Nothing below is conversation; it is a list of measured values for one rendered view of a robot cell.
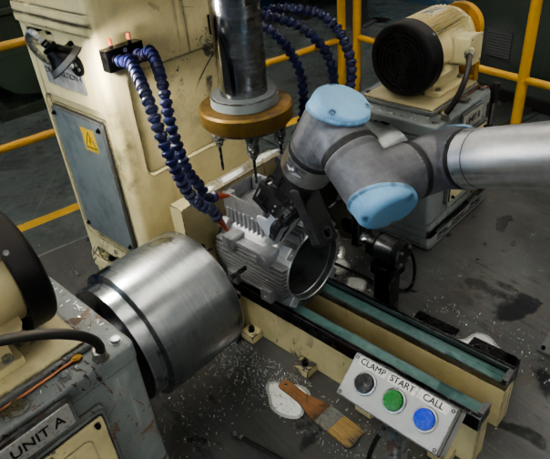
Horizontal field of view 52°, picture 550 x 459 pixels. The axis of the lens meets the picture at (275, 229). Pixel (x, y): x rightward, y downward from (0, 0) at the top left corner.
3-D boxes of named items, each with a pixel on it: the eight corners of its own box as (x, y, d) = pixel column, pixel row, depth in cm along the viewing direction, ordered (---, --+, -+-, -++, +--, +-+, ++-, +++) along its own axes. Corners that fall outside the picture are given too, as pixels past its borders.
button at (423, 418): (412, 423, 80) (408, 423, 78) (422, 404, 80) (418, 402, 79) (431, 435, 78) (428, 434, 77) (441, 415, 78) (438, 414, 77)
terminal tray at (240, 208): (225, 220, 122) (220, 191, 118) (259, 199, 128) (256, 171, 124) (265, 239, 115) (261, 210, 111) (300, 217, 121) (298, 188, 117)
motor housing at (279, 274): (220, 285, 128) (208, 215, 117) (277, 245, 139) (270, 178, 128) (285, 323, 116) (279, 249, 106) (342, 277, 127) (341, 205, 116)
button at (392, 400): (381, 405, 83) (378, 403, 81) (392, 386, 83) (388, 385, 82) (400, 416, 81) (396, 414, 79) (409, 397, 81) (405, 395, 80)
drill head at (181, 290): (33, 402, 105) (-16, 301, 91) (184, 298, 126) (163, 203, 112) (108, 484, 90) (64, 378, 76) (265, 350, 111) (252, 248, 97)
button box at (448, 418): (347, 396, 90) (333, 392, 86) (367, 356, 91) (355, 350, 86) (445, 458, 80) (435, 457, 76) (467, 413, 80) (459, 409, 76)
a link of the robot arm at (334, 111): (337, 129, 78) (302, 78, 82) (306, 184, 88) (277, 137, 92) (388, 119, 83) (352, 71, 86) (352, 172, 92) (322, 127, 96)
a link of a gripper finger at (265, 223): (256, 226, 113) (269, 198, 106) (277, 247, 112) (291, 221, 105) (245, 233, 111) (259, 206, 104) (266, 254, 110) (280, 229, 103)
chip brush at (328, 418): (272, 391, 117) (272, 388, 117) (290, 376, 120) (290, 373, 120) (349, 451, 105) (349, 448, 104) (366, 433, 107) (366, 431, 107)
